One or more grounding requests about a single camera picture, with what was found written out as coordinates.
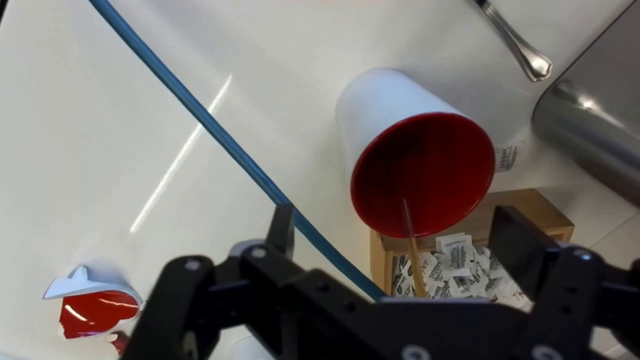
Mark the small red mug shard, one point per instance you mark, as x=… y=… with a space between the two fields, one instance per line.
x=120 y=341

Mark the cardboard box of sugar packets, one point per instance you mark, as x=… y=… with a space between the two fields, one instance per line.
x=461 y=267

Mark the metal spoon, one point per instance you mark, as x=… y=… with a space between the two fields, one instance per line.
x=520 y=43

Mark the large red mug shard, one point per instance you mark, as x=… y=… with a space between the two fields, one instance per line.
x=92 y=302

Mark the stainless steel bin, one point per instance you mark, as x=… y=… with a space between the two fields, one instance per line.
x=593 y=126

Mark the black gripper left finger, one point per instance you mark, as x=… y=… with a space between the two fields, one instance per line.
x=201 y=293

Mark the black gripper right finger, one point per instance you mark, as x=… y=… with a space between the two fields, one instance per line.
x=573 y=293

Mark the white mug red interior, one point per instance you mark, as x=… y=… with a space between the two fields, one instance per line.
x=400 y=133

